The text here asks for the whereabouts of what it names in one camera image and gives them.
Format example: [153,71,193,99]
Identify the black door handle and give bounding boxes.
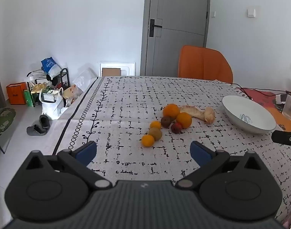
[149,19,162,37]

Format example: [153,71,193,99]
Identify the green box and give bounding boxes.
[23,89,35,107]

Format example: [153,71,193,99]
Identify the ribbed clear glass cup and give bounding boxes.
[282,93,291,120]

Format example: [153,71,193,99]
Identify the blue plastic bag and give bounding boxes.
[41,57,62,79]

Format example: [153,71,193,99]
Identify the white ceramic bowl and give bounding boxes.
[222,95,277,134]

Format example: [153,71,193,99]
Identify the grey door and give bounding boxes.
[140,0,211,77]

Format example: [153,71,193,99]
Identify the orange box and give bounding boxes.
[6,82,27,105]

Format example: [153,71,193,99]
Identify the white charger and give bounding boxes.
[275,93,288,104]

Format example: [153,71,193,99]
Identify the clear plastic bag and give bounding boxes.
[72,68,97,93]

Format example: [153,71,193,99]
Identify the black cable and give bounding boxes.
[232,83,253,100]
[241,88,291,98]

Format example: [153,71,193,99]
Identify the orange printed mat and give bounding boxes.
[234,86,291,133]

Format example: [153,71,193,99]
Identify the yellow slippers pair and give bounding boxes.
[31,83,48,93]

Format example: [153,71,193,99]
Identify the orange chair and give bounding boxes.
[178,45,234,84]

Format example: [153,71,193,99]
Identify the grey slipper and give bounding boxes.
[26,124,49,136]
[39,114,51,129]

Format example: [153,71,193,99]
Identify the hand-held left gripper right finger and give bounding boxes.
[175,141,267,190]

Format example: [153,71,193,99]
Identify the brown cardboard piece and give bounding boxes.
[102,68,121,77]

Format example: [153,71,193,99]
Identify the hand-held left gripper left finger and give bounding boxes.
[22,141,113,191]

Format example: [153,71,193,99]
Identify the pale orange peel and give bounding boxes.
[204,107,216,124]

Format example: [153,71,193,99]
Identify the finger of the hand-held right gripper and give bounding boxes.
[271,129,291,148]

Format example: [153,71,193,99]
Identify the white shopping bag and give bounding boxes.
[39,87,65,120]

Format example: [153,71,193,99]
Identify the white framed board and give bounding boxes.
[99,62,136,77]

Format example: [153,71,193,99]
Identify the black shoe rack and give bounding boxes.
[26,68,70,106]

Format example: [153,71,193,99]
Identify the orange printed plastic bag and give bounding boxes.
[63,84,84,106]

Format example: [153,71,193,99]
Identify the brown kiwi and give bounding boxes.
[148,127,163,141]
[160,116,174,128]

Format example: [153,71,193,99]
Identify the red plum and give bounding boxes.
[171,122,183,134]

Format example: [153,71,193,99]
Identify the grey patterned tablecloth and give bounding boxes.
[42,76,291,222]

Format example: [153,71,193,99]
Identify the large orange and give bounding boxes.
[176,112,192,128]
[163,103,180,120]

